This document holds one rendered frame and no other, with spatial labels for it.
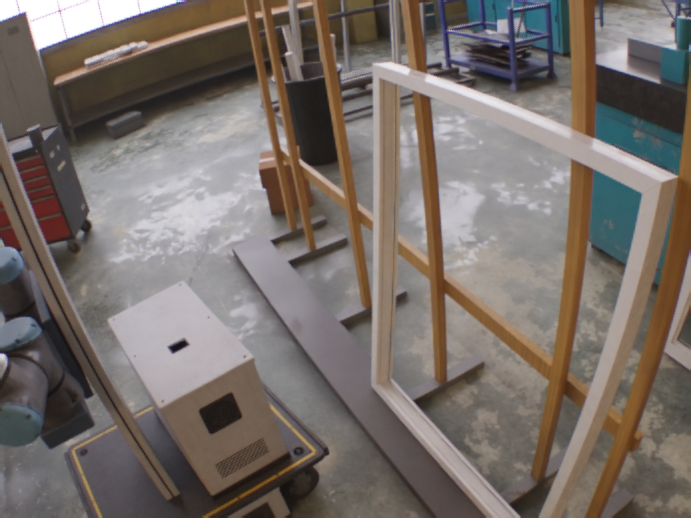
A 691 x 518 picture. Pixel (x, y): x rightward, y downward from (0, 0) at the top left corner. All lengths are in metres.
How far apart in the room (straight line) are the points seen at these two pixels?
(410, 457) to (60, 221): 3.20
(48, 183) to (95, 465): 2.55
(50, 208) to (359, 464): 3.07
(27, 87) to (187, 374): 6.58
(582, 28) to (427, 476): 1.72
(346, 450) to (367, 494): 0.26
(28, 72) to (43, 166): 3.74
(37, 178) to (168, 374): 2.85
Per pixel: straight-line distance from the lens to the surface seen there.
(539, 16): 8.03
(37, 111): 8.02
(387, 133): 2.00
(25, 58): 7.91
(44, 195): 4.45
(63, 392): 1.52
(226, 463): 1.95
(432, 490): 2.25
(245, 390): 1.78
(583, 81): 1.31
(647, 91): 2.83
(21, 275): 1.87
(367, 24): 9.16
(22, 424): 1.31
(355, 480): 2.37
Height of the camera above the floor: 1.97
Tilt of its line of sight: 32 degrees down
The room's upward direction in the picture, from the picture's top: 10 degrees counter-clockwise
